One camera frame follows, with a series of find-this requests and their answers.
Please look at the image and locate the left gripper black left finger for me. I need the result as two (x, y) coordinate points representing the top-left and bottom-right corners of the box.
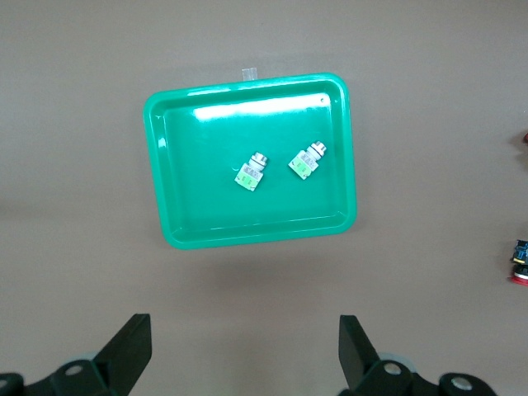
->
(24, 313), (153, 396)

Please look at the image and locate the green push button white body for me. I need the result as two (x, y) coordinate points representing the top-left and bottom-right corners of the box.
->
(233, 151), (271, 194)
(287, 141), (328, 182)

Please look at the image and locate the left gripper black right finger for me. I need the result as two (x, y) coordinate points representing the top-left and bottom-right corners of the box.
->
(338, 314), (414, 396)

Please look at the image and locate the brown table cover sheet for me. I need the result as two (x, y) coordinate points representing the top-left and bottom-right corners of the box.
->
(0, 0), (528, 396)

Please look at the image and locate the red push button blue label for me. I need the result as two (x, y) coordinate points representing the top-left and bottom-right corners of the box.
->
(507, 238), (528, 287)

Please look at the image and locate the green plastic tray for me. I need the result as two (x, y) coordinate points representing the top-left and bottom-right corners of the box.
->
(143, 73), (358, 251)

